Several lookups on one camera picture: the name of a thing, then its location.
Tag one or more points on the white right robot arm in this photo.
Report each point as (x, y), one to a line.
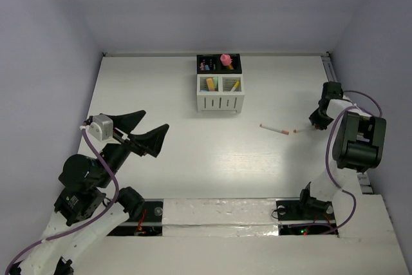
(368, 105)

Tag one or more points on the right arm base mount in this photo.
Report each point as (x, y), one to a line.
(294, 221)

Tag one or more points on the pink-capped white pen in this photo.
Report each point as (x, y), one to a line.
(281, 131)

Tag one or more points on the orange-capped white pen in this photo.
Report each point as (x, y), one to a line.
(304, 130)

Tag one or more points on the white four-slot pen organizer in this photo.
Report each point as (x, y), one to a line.
(223, 99)

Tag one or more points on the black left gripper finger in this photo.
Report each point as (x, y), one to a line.
(149, 143)
(128, 122)

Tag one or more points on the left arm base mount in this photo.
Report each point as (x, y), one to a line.
(149, 223)

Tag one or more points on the orange pink pastel highlighter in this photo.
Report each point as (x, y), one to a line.
(209, 84)

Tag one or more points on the yellow-capped white pen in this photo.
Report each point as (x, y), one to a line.
(235, 86)

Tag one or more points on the aluminium rail right edge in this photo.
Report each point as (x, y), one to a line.
(351, 145)

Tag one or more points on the long green highlighter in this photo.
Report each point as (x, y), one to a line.
(215, 83)

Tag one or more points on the pink glue stick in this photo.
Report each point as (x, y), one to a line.
(226, 61)

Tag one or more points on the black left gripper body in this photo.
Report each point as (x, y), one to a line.
(127, 140)

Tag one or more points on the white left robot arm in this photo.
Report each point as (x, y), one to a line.
(91, 203)

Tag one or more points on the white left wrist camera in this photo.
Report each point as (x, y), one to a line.
(100, 127)

